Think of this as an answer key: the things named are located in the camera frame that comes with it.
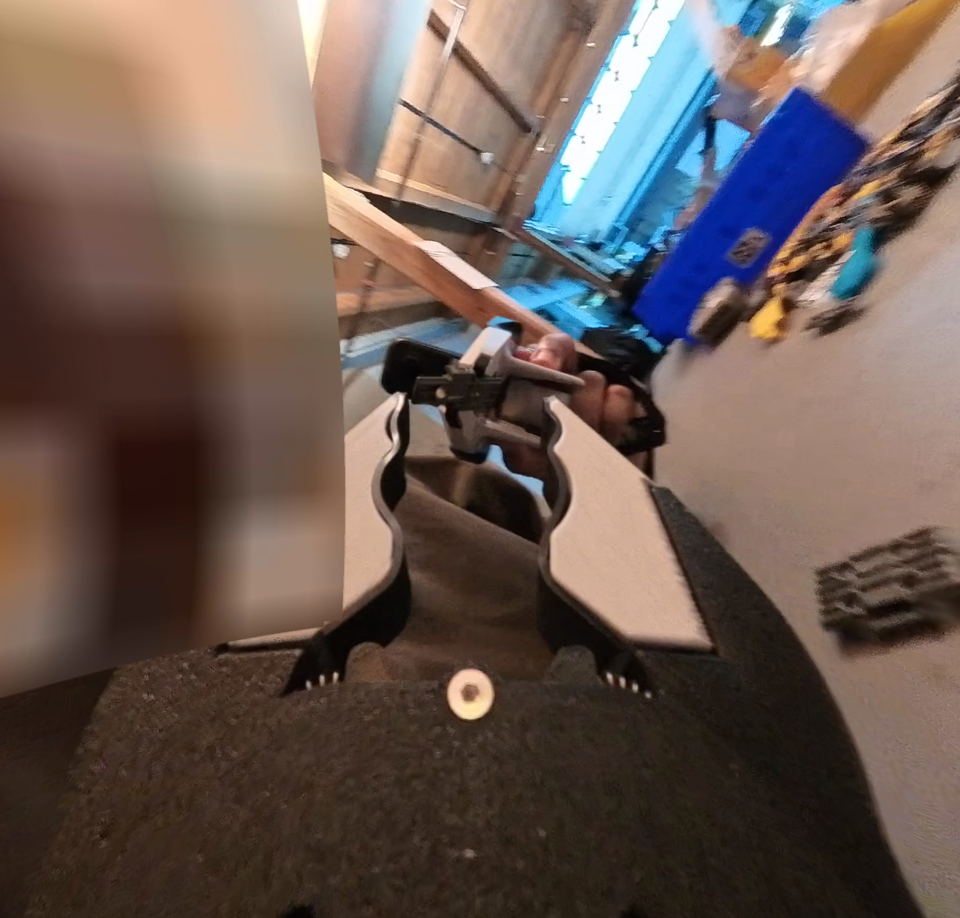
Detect pile of mixed brick parts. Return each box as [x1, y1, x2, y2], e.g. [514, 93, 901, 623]
[746, 71, 960, 342]

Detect single grey track link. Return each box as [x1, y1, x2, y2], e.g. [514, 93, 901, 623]
[411, 374, 513, 418]

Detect blue plastic separator tool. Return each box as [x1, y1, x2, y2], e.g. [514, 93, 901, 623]
[832, 228, 880, 300]

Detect wooden beam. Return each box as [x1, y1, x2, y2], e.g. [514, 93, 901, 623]
[322, 172, 575, 349]

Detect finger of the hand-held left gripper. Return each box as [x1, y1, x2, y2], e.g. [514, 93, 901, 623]
[510, 362, 588, 396]
[450, 416, 546, 464]

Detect person's left hand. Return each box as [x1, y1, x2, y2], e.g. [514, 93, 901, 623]
[525, 332, 650, 478]

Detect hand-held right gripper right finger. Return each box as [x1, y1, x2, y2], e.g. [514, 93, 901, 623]
[540, 397, 715, 653]

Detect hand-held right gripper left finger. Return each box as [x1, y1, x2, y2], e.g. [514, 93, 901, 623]
[217, 393, 412, 653]

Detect assembled grey track strip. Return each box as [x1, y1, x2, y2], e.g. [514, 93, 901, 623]
[813, 527, 960, 649]

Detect white printed marker sticker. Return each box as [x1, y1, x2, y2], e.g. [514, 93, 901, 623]
[723, 227, 774, 267]

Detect blue plastic bin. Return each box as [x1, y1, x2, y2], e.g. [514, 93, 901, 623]
[633, 86, 873, 345]

